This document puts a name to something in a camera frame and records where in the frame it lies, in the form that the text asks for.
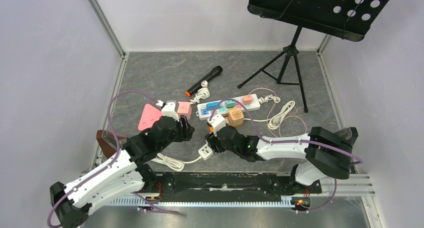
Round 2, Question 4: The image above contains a pink cube socket adapter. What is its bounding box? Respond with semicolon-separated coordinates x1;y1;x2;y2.
177;102;192;120

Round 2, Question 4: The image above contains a tan cube socket adapter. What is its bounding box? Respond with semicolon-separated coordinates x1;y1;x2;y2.
228;108;245;127

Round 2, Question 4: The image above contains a blue plug adapter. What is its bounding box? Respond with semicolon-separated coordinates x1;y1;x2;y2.
206;101;219;111

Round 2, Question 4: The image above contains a pink triangular socket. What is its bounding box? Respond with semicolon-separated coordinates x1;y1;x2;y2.
138;104;162;131

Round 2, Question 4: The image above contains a teal usb charger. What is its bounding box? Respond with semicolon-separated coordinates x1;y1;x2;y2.
225;100;236;109

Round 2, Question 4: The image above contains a salmon pink usb charger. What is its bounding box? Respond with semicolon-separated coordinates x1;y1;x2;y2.
242;95;253;106

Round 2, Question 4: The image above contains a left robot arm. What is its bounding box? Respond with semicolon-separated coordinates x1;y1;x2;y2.
47;115;195;228

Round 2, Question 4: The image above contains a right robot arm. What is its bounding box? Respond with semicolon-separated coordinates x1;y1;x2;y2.
205;125;359;192

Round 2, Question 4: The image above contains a white small power strip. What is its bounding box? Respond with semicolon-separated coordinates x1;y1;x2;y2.
198;144;214;161

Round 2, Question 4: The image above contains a white multicolour power strip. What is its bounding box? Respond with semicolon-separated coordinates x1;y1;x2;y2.
196;94;261;120

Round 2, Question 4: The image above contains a black microphone orange end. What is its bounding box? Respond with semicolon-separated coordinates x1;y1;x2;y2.
185;65;223;97

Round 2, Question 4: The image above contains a left metronome brown base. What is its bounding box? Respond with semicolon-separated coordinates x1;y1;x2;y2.
96;130;117;159

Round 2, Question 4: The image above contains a right metronome black base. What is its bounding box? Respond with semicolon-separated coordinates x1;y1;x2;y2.
335;127;359;147

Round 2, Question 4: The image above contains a black music stand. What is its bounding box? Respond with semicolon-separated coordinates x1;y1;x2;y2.
237;0;389;112

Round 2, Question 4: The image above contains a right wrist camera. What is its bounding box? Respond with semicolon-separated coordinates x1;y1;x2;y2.
206;114;229;136

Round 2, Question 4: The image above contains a white cord small strip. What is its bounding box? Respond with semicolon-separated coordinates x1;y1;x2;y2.
151;153;202;172

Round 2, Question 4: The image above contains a white coiled cord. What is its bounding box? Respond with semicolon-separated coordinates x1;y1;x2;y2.
189;81;211;105

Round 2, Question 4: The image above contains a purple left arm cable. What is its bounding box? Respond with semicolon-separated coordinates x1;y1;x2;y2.
46;90;181;228

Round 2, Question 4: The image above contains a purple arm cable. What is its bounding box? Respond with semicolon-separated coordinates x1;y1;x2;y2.
208;98;364;214
46;90;181;228

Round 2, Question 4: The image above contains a thin pink usb cable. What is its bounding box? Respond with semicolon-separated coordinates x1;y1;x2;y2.
247;87;308;139

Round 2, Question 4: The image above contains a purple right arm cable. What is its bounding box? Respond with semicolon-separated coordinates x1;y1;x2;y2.
208;98;364;214

